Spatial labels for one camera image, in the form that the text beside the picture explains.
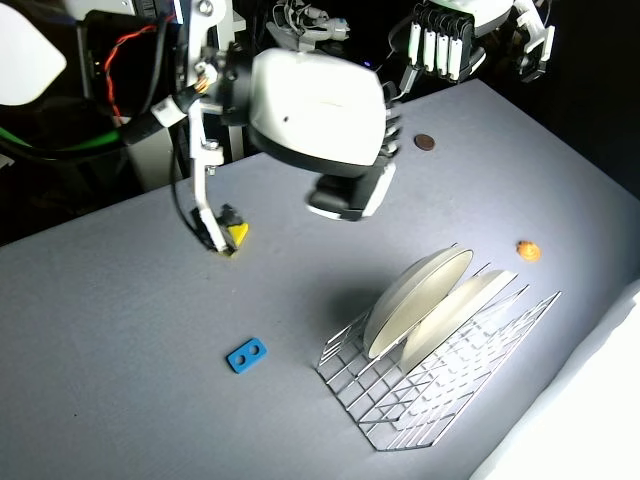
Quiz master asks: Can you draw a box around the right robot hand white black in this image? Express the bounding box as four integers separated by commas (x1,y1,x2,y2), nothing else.
247,47,404,223

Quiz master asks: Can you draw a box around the blue block with two holes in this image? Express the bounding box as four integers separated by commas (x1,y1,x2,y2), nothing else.
225,337,269,375

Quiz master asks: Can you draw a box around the white plate dark rim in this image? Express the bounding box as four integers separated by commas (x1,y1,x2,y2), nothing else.
399,269,517,374
363,247,475,360

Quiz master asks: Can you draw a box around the yellow rectangular block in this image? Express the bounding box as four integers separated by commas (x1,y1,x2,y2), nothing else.
222,223,250,259

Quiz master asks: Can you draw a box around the white device with cables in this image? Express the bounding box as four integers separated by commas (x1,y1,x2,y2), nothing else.
264,0,352,54

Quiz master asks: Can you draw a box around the silver wire plate rack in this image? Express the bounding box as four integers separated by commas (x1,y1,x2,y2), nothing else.
313,243,563,453

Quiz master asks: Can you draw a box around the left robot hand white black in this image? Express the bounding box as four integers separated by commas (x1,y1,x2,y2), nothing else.
398,0,516,96

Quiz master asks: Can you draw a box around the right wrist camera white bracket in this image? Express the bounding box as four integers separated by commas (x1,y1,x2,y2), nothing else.
172,0,249,254

